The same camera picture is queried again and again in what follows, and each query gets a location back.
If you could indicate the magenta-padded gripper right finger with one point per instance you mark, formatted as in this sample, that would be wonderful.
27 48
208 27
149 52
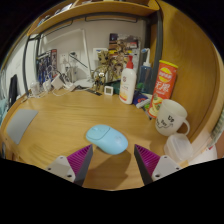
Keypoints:
155 166

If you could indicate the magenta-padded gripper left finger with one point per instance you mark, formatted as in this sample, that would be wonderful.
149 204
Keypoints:
71 166

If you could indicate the light blue computer mouse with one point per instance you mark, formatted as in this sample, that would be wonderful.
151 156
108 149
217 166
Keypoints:
106 139

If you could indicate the grey mouse pad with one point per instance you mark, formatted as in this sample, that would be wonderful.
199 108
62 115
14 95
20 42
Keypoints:
20 125

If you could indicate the white printed mug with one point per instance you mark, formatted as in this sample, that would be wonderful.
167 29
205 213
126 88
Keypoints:
169 118

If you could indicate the blue snack packet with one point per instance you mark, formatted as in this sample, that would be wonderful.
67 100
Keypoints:
140 98

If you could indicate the red chips can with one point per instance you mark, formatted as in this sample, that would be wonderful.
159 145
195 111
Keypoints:
163 86

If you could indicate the white power strip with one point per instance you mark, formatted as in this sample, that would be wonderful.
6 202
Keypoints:
70 86

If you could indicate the small white desk clock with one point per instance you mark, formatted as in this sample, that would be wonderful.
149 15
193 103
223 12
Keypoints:
108 90

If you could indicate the white charger block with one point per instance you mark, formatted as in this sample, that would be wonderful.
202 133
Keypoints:
46 85

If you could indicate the clear plastic cup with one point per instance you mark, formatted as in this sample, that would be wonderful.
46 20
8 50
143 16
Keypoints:
35 89

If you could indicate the white pump lotion bottle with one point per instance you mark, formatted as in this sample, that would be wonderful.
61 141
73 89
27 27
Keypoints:
127 85

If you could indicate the white power adapter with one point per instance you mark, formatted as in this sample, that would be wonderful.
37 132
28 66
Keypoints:
56 81

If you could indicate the dark green box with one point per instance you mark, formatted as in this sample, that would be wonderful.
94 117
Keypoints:
116 86

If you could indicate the blue spray bottle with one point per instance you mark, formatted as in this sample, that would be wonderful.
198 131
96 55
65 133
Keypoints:
145 75

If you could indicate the black bag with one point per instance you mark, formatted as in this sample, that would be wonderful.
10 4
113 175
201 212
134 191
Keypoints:
13 90

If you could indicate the blue model kit box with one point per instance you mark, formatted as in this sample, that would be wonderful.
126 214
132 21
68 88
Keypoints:
46 66

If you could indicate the gold robot figure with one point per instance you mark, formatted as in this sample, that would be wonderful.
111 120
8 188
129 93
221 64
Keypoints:
107 66

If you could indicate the white desk lamp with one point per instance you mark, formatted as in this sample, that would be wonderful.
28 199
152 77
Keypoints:
86 58

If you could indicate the dark printed box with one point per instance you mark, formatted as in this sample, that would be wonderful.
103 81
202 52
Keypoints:
123 40

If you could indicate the wooden shelf unit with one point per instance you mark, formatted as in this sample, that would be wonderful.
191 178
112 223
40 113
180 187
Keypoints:
96 8

